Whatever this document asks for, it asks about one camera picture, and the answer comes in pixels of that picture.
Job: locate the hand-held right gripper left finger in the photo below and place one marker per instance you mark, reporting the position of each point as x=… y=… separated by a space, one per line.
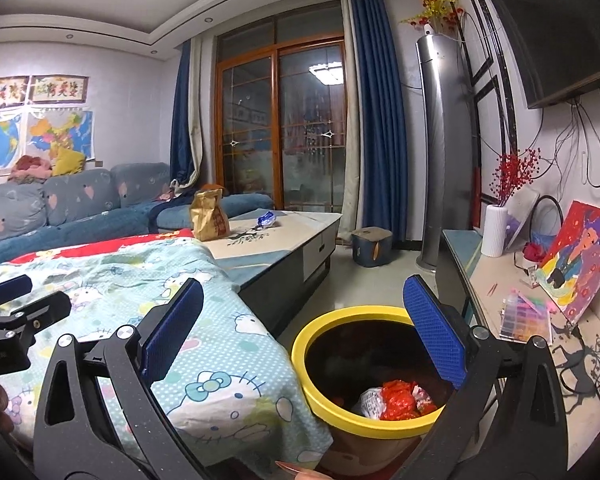
x=172 y=332

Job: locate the white foam fruit net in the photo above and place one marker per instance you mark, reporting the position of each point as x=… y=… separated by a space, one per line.
x=370 y=404

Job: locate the person's right hand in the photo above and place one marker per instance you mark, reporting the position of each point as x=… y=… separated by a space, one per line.
x=297 y=469

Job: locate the cartoon cat printed blanket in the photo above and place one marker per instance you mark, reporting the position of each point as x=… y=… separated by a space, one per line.
x=205 y=360

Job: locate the white ribbed vase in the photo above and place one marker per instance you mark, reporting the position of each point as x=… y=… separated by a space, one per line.
x=495 y=232

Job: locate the dark blue stool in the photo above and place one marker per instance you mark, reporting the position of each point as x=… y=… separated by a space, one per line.
x=372 y=250

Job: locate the silver tower air conditioner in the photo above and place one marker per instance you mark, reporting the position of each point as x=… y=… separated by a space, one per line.
x=445 y=150

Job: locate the embroidered wall picture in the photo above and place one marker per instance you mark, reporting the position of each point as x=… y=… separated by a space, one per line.
x=5 y=92
x=60 y=89

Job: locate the black wall frame trim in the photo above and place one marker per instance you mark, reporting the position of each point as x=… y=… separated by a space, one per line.
x=485 y=80

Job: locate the black hoop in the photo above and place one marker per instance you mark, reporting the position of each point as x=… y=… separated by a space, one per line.
x=559 y=215

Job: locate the black television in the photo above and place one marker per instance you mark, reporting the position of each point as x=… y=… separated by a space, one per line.
x=555 y=25

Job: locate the blue sofa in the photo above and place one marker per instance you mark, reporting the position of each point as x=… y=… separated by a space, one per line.
x=90 y=210

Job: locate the red printed blanket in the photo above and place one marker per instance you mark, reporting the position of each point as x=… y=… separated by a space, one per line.
x=105 y=245

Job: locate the country map poster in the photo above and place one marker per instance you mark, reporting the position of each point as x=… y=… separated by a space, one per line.
x=60 y=132

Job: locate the red fabric flower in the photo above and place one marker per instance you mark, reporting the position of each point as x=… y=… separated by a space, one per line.
x=532 y=251

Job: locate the white tilted panel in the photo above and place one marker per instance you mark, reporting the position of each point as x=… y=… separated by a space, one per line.
x=522 y=212

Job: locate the television cabinet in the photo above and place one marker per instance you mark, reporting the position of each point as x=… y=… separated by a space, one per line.
x=490 y=280

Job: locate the colourful painting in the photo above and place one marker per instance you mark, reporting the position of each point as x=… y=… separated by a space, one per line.
x=582 y=260

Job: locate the pink white wrapper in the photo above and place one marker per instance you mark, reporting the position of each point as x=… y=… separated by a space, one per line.
x=425 y=400

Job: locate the yellow red artificial flowers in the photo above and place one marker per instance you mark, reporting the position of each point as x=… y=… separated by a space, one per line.
x=435 y=7

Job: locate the blue snack wrapper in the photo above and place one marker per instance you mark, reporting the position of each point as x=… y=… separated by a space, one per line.
x=266 y=219

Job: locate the yellow rimmed waste bin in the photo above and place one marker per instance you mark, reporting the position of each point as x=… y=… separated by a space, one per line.
x=325 y=400

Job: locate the wooden sliding glass door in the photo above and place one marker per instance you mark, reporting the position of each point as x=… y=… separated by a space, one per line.
x=280 y=120

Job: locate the blue curtain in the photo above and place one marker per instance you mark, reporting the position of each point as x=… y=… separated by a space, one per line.
x=380 y=120
x=181 y=120

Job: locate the beige curtain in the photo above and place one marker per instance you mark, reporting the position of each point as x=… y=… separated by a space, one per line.
x=352 y=185
x=196 y=120

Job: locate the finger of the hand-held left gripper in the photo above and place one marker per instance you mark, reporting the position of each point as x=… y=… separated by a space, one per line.
x=7 y=287
x=45 y=307

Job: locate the pile of red clothes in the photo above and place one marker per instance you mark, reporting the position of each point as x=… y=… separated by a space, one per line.
x=30 y=170

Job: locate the red plastic bag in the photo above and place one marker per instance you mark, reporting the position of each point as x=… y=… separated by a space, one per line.
x=399 y=400

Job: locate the clear bead box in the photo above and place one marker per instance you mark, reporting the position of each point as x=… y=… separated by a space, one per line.
x=525 y=317

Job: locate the red berry branches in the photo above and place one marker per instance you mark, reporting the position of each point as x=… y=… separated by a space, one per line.
x=512 y=175

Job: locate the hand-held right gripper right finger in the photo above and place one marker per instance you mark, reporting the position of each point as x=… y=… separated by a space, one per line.
x=435 y=332

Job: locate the grey coffee table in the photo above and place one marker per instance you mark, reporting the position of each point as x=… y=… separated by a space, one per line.
x=290 y=245

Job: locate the yellow cushion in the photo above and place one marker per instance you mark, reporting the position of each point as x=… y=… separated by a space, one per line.
x=69 y=162

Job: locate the brown paper bag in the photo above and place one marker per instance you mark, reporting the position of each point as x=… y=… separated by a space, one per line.
x=210 y=217

